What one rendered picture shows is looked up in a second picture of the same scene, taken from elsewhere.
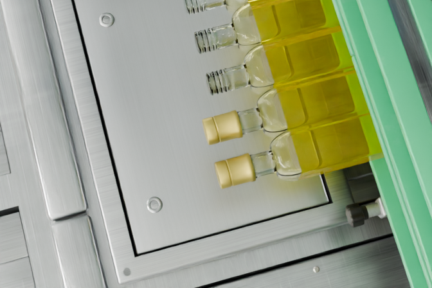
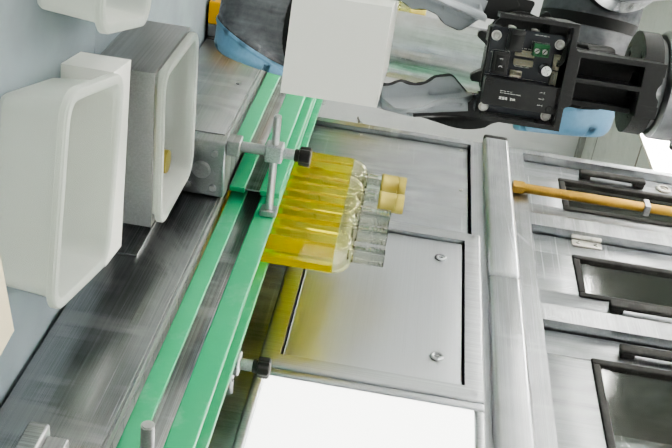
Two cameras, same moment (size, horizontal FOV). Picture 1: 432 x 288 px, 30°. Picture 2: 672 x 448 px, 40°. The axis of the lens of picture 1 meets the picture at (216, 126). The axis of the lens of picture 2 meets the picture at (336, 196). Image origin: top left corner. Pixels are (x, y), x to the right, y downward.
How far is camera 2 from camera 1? 1.64 m
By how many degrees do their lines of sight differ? 74
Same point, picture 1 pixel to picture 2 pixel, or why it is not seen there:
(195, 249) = (422, 230)
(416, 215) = (305, 111)
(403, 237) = not seen: hidden behind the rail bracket
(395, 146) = (297, 130)
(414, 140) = not seen: hidden behind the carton
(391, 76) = (296, 107)
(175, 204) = (425, 253)
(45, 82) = (503, 341)
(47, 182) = (515, 293)
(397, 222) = not seen: hidden behind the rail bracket
